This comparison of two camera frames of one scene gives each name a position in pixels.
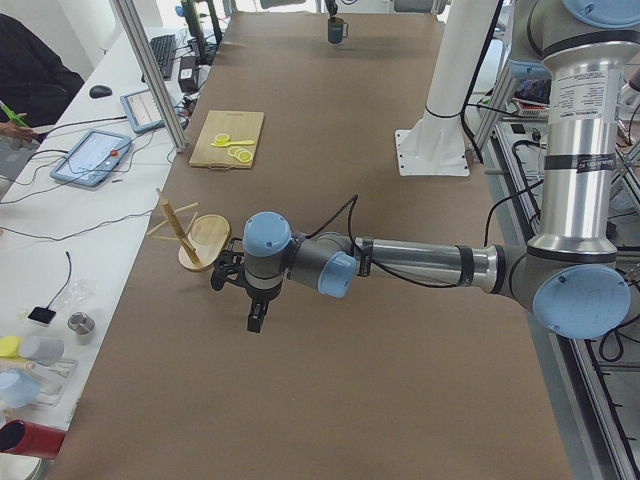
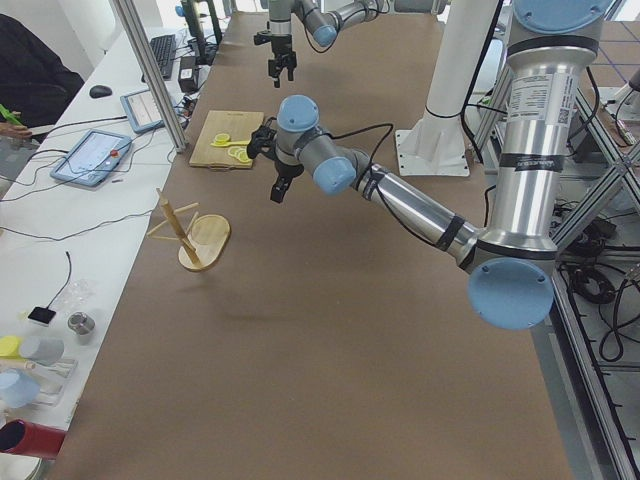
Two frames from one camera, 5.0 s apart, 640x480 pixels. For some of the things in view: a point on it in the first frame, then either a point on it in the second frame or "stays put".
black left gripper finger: [332, 7] -> [274, 71]
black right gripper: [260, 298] -> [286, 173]
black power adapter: [187, 74] stays put
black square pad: [43, 315] stays put
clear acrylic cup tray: [52, 379] stays put
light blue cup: [17, 389] stays put
